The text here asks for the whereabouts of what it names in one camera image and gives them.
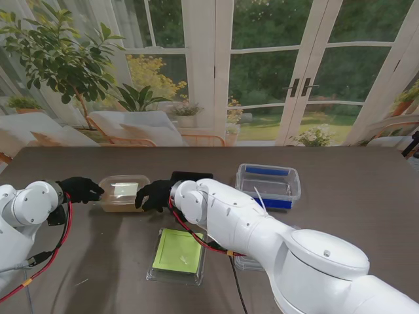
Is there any black tripod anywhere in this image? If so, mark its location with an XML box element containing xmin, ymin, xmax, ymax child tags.
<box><xmin>401</xmin><ymin>130</ymin><xmax>419</xmax><ymax>158</ymax></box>

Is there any red cable on left arm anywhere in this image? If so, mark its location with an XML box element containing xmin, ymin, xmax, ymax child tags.
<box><xmin>0</xmin><ymin>192</ymin><xmax>75</xmax><ymax>302</ymax></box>

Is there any printed sunroom backdrop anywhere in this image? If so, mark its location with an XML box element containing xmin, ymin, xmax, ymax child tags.
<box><xmin>0</xmin><ymin>0</ymin><xmax>419</xmax><ymax>164</ymax></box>

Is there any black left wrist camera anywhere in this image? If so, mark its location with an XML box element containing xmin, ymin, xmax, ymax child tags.
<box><xmin>47</xmin><ymin>205</ymin><xmax>69</xmax><ymax>227</ymax></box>

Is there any red cable on right arm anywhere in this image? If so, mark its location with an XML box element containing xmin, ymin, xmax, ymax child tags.
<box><xmin>168</xmin><ymin>195</ymin><xmax>246</xmax><ymax>258</ymax></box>

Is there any clear flat plastic lid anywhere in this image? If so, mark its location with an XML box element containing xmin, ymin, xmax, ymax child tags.
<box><xmin>234</xmin><ymin>224</ymin><xmax>302</xmax><ymax>272</ymax></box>

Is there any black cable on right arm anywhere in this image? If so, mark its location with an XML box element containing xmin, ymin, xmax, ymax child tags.
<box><xmin>230</xmin><ymin>254</ymin><xmax>250</xmax><ymax>314</ymax></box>

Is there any black plastic tray container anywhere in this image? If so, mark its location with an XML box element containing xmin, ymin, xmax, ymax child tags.
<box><xmin>170</xmin><ymin>171</ymin><xmax>214</xmax><ymax>182</ymax></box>

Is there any clear container with blue clips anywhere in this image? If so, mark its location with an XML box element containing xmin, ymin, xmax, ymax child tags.
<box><xmin>235</xmin><ymin>163</ymin><xmax>302</xmax><ymax>212</ymax></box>

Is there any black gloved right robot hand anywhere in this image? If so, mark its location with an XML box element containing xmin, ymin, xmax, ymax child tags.
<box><xmin>134</xmin><ymin>179</ymin><xmax>181</xmax><ymax>213</ymax></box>

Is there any red cable on arm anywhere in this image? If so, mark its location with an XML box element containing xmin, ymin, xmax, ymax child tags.
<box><xmin>168</xmin><ymin>195</ymin><xmax>246</xmax><ymax>258</ymax></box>
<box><xmin>0</xmin><ymin>192</ymin><xmax>75</xmax><ymax>302</ymax></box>

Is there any clear lid with white label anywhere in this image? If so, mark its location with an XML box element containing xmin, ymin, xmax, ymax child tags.
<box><xmin>98</xmin><ymin>174</ymin><xmax>151</xmax><ymax>207</ymax></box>

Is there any brown kraft paper container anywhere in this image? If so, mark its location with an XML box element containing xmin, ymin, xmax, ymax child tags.
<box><xmin>98</xmin><ymin>194</ymin><xmax>145</xmax><ymax>213</ymax></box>

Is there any clear lid with green sticker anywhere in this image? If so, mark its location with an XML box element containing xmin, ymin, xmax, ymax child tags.
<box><xmin>145</xmin><ymin>228</ymin><xmax>209</xmax><ymax>287</ymax></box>

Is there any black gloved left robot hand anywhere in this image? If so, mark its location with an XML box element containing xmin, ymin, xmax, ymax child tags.
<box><xmin>55</xmin><ymin>176</ymin><xmax>105</xmax><ymax>204</ymax></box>

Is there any white zip tie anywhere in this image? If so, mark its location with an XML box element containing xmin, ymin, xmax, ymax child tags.
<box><xmin>253</xmin><ymin>186</ymin><xmax>273</xmax><ymax>217</ymax></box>

